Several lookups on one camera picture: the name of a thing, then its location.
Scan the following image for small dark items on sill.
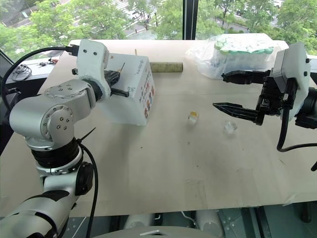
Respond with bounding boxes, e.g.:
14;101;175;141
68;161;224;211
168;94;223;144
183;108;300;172
36;57;58;67

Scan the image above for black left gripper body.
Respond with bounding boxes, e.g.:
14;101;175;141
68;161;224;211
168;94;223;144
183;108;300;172
104;70;121;88

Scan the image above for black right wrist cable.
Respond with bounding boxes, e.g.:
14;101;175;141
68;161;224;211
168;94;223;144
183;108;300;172
276;81;317;172

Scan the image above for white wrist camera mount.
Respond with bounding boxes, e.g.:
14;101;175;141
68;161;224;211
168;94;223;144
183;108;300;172
76;39;111;98
273;42;312;122

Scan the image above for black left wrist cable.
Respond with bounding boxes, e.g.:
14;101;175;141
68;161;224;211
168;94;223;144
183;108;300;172
0;44;80;111

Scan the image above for black cable tie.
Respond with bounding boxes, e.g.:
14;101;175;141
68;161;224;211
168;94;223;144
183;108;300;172
75;127;97;145

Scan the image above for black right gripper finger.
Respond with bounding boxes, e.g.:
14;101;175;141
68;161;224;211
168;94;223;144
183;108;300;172
221;69;271;86
212;102;260;122

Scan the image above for plastic bag of green-capped bottles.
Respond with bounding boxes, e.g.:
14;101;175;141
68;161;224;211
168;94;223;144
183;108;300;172
185;34;275;79

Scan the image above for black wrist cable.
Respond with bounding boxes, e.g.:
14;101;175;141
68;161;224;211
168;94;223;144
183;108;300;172
0;44;80;111
276;81;317;172

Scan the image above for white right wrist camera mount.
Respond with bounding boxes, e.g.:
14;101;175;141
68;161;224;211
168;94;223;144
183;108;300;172
273;42;312;122

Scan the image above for tangled black cables on sill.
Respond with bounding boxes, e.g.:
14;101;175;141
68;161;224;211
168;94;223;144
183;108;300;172
10;63;32;82

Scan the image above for white box with colourful print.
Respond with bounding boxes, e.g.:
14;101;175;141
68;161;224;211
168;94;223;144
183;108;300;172
103;53;156;126

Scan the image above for white rounded shape under table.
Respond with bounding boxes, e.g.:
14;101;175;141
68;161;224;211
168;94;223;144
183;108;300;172
195;210;225;237
123;212;155;230

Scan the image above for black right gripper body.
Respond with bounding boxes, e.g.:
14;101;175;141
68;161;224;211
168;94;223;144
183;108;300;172
254;69;291;126

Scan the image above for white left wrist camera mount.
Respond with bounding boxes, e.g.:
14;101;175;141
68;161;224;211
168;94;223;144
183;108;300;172
76;39;111;98

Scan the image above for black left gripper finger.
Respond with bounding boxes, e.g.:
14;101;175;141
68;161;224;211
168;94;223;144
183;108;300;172
110;87;130;98

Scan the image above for clear plastic coin case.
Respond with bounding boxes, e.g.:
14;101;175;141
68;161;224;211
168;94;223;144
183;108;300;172
222;120;239;136

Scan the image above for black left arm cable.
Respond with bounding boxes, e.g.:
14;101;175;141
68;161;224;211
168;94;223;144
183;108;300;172
56;142;99;238

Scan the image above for brown cardboard tube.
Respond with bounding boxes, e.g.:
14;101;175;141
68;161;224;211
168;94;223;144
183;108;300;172
150;62;184;73

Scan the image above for black window frame post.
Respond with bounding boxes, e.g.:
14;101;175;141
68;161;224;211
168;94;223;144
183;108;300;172
182;0;198;41

